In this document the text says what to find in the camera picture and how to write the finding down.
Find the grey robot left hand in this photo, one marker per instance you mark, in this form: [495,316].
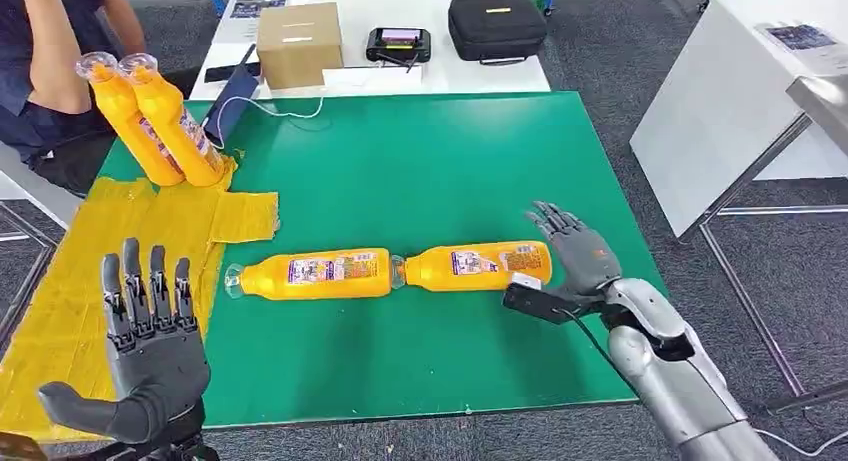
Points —
[159,365]

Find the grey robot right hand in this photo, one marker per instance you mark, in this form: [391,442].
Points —
[586,262]

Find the orange drink bottle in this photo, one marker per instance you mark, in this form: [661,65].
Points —
[430,276]
[166,127]
[119,120]
[265,282]

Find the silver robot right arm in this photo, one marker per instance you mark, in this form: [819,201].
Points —
[676,378]

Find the yellow sheet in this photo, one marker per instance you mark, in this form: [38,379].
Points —
[66,279]

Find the green table mat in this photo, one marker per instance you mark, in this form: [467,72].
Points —
[430,166]

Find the white table with printed sheet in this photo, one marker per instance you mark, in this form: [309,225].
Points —
[715,113]

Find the black zip case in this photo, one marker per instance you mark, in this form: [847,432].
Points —
[497,27]

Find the dark blue fabric pouch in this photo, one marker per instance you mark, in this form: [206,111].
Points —
[232,107]

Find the black handheld controller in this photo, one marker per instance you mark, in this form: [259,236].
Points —
[397,47]

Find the steel bench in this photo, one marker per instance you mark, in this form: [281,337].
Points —
[825,100]

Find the black phone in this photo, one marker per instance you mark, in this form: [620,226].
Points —
[218,74]

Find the printed paper sheet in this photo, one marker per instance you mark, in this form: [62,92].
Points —
[798,37]
[255,9]

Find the person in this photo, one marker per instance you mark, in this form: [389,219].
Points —
[10,60]

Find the brown cardboard box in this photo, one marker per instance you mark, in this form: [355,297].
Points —
[298,54]

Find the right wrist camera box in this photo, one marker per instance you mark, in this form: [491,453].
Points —
[536,302]

